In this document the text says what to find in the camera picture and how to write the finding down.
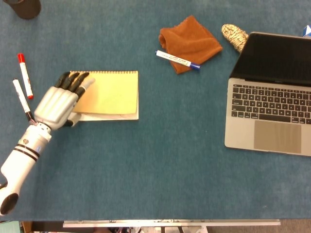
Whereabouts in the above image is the dark brown cup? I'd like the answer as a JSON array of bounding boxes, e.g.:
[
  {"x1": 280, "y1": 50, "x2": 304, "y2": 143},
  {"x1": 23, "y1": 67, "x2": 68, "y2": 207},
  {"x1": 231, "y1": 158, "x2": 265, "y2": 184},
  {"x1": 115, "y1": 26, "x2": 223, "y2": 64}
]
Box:
[{"x1": 2, "y1": 0, "x2": 42, "y2": 20}]

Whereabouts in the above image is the silver laptop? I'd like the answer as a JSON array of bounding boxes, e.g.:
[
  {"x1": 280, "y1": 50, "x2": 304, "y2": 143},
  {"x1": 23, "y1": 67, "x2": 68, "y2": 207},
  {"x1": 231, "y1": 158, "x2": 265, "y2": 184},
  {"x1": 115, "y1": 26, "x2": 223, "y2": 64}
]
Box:
[{"x1": 224, "y1": 31, "x2": 311, "y2": 157}]

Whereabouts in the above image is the woven straw object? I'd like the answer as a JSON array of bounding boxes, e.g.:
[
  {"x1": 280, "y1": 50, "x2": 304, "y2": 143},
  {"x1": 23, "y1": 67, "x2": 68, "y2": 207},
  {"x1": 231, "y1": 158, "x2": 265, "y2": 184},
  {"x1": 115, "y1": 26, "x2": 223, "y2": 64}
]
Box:
[{"x1": 221, "y1": 23, "x2": 249, "y2": 53}]

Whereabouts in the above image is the red cap marker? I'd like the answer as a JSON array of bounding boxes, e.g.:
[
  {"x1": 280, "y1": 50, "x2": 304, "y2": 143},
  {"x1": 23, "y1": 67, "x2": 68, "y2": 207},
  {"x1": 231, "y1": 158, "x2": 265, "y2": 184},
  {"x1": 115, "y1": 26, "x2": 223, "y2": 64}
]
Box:
[{"x1": 17, "y1": 53, "x2": 35, "y2": 100}]

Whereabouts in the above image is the teal felt table mat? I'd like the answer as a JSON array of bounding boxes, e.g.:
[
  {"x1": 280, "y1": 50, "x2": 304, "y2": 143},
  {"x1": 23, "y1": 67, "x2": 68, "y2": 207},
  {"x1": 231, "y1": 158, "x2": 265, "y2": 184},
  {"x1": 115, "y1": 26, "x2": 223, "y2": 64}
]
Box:
[{"x1": 0, "y1": 0, "x2": 311, "y2": 222}]

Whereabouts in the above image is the teal green object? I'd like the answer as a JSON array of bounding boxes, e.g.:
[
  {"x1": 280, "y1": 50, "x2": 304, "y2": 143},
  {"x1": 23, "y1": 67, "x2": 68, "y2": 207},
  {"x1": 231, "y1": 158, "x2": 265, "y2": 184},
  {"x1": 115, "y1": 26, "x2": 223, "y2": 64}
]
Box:
[{"x1": 0, "y1": 220, "x2": 22, "y2": 233}]

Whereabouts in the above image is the aluminium frame rail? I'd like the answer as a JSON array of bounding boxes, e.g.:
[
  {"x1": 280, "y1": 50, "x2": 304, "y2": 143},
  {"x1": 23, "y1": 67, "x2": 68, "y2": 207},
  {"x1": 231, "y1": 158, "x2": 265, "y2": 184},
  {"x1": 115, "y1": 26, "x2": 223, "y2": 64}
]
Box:
[{"x1": 62, "y1": 219, "x2": 281, "y2": 229}]

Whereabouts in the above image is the blue cap marker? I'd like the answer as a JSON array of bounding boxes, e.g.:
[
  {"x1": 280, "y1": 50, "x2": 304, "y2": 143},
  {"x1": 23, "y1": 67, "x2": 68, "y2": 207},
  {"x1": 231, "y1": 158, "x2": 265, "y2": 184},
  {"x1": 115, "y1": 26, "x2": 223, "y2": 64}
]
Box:
[{"x1": 155, "y1": 50, "x2": 201, "y2": 73}]

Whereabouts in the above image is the yellow spiral notebook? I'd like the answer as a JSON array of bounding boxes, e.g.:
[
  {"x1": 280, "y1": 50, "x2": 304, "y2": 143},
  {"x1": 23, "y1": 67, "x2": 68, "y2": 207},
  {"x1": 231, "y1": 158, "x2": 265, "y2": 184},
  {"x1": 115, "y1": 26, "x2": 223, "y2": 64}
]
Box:
[{"x1": 69, "y1": 70, "x2": 139, "y2": 121}]

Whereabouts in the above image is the orange-brown folded cloth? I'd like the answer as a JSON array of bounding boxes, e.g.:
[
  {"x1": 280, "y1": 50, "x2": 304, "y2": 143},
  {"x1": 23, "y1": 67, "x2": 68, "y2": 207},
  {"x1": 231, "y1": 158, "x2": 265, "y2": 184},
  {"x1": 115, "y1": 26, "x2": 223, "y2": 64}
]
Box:
[{"x1": 158, "y1": 15, "x2": 224, "y2": 75}]

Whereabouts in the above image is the black cap marker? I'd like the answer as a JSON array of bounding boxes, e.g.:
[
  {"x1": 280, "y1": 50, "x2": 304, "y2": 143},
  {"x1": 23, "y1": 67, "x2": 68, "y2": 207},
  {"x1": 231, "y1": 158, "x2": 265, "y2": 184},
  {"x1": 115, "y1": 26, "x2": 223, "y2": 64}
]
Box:
[{"x1": 12, "y1": 78, "x2": 35, "y2": 122}]

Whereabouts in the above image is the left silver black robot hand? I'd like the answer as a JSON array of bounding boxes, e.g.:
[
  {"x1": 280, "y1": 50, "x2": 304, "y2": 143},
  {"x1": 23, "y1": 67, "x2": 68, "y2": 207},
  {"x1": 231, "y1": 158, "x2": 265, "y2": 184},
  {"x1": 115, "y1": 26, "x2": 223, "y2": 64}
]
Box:
[{"x1": 34, "y1": 71, "x2": 96, "y2": 131}]

